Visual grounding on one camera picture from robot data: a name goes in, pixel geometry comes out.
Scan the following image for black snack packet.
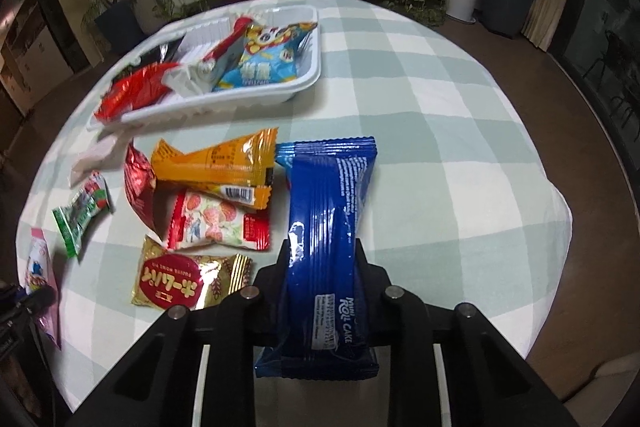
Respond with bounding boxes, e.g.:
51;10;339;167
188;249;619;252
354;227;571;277
112;39;186;82

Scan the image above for pale white snack packet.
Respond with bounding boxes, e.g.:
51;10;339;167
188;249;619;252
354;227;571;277
67;134;132;188

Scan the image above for round table with checked cloth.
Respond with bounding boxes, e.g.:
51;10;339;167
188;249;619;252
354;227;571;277
15;0;572;415

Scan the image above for red foil snack packet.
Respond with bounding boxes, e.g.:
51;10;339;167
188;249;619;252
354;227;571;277
123;142;163;240

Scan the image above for green candy packet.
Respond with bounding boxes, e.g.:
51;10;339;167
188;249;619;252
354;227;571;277
52;171;113;259

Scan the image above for small plant in pale pot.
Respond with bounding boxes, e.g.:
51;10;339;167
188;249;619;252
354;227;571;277
131;0;173;35

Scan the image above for long red grey snack packet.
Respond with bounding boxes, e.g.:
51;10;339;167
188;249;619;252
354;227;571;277
162;17;251;96

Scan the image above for blue panda chip bag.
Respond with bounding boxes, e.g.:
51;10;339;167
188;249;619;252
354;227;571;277
212;22;319;92

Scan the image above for pink snack packet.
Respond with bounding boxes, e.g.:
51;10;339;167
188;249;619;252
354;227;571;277
22;227;62;350

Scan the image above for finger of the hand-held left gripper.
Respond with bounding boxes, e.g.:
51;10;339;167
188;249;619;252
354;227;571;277
0;284;56;315

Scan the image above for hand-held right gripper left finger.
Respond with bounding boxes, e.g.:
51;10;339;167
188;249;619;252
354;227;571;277
65;237;296;427

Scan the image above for white wall cabinets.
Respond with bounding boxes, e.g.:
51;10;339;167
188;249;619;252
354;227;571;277
0;0;76;118

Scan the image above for strawberry print snack packet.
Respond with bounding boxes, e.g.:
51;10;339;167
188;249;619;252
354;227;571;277
166;189;271;252

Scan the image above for blue roll cake packet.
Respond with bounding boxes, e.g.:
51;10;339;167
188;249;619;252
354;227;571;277
254;137;381;380

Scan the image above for red chocolate packet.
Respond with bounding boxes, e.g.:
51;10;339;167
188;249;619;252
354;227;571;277
93;62;181;122

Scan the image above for large orange snack packet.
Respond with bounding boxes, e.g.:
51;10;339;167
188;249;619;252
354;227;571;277
151;128;279;188

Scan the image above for white plastic tray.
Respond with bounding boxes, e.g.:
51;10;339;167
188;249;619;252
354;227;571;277
86;4;322;131

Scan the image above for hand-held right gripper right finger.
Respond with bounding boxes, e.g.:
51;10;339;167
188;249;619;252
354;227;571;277
350;247;576;427

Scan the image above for gold snack packet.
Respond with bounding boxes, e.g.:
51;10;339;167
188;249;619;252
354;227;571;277
131;235;253;311

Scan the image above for glass sliding door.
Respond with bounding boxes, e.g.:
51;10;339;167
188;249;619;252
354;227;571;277
550;0;640;168

